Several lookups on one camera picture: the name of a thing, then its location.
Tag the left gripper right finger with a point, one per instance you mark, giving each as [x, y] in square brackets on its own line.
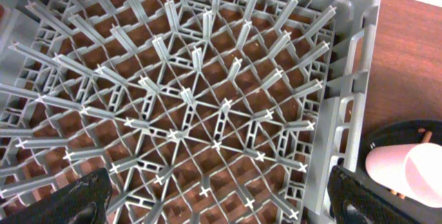
[354, 202]

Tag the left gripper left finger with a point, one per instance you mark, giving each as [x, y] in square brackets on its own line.
[83, 201]

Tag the pink cup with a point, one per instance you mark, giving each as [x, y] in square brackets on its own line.
[413, 170]

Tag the wooden chopstick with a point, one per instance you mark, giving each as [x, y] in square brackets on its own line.
[427, 135]

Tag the grey dishwasher rack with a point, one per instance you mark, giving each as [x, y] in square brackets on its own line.
[201, 111]

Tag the round black tray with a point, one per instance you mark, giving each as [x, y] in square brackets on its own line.
[403, 133]

